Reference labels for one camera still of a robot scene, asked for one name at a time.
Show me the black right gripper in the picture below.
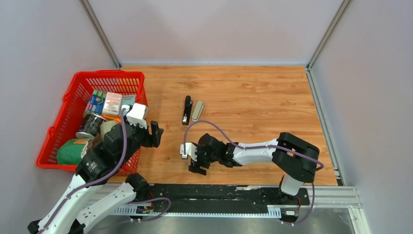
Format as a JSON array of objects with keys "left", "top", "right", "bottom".
[{"left": 188, "top": 144, "right": 220, "bottom": 176}]

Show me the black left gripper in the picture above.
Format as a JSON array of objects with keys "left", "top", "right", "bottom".
[{"left": 120, "top": 113, "right": 165, "bottom": 164}]

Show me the black stapler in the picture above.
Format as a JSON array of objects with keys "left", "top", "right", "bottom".
[{"left": 182, "top": 96, "right": 192, "bottom": 125}]

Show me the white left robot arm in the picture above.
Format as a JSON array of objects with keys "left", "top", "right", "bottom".
[{"left": 28, "top": 121, "right": 164, "bottom": 234}]

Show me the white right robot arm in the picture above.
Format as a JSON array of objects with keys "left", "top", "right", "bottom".
[{"left": 180, "top": 132, "right": 323, "bottom": 204}]

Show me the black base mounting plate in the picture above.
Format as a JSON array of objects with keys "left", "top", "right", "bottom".
[{"left": 132, "top": 184, "right": 311, "bottom": 214}]

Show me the teal sponge pack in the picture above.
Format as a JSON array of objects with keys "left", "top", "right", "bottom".
[{"left": 119, "top": 95, "right": 136, "bottom": 118}]

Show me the pink sponge pack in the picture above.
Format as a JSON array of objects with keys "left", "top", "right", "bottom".
[{"left": 101, "top": 92, "right": 123, "bottom": 116}]

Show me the dark glass jar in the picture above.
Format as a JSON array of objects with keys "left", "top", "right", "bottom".
[{"left": 75, "top": 114, "right": 106, "bottom": 139}]

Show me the blue green scrubber pack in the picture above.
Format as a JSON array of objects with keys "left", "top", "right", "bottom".
[{"left": 83, "top": 90, "right": 106, "bottom": 117}]

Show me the green snack bag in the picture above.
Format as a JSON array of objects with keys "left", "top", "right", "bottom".
[{"left": 56, "top": 138, "right": 94, "bottom": 165}]

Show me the red plastic shopping basket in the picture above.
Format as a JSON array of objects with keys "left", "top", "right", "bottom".
[{"left": 36, "top": 70, "right": 148, "bottom": 173}]

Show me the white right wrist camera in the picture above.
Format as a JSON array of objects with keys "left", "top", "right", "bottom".
[{"left": 180, "top": 142, "right": 197, "bottom": 161}]

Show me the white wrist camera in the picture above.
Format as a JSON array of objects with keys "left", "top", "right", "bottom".
[
  {"left": 180, "top": 142, "right": 197, "bottom": 161},
  {"left": 120, "top": 103, "right": 149, "bottom": 129}
]

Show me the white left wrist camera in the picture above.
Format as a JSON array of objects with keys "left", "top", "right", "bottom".
[{"left": 120, "top": 103, "right": 149, "bottom": 129}]

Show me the aluminium slotted cable rail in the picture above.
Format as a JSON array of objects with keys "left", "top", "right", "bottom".
[{"left": 110, "top": 204, "right": 282, "bottom": 218}]

